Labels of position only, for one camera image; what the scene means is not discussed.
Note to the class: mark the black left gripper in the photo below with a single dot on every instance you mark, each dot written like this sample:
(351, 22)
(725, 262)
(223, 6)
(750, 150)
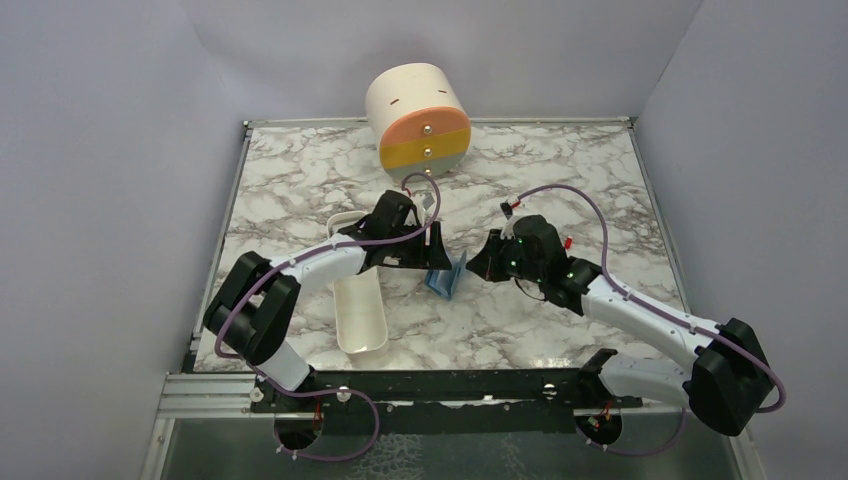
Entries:
(438, 257)

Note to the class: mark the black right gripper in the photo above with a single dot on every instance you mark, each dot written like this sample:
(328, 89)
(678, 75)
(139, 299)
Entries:
(485, 263)

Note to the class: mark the blue leather card holder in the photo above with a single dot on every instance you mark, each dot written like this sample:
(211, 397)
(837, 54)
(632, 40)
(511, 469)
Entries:
(445, 282)

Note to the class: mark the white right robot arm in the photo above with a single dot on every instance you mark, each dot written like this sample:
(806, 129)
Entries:
(716, 370)

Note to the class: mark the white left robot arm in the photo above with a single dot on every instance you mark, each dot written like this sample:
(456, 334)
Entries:
(252, 310)

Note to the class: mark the long white card tray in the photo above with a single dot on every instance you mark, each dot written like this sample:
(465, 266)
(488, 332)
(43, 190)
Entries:
(361, 325)

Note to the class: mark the round three-drawer mini cabinet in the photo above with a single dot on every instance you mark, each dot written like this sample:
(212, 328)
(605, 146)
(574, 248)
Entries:
(418, 121)

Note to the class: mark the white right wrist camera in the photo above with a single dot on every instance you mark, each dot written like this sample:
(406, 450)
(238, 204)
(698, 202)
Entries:
(508, 209)

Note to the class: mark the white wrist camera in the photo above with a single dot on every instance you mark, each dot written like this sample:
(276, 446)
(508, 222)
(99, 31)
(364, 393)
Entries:
(508, 209)
(425, 204)

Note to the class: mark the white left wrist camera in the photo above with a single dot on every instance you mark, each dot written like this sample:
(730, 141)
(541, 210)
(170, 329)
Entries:
(425, 204)

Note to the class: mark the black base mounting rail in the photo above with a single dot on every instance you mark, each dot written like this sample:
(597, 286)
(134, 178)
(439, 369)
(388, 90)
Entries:
(431, 402)

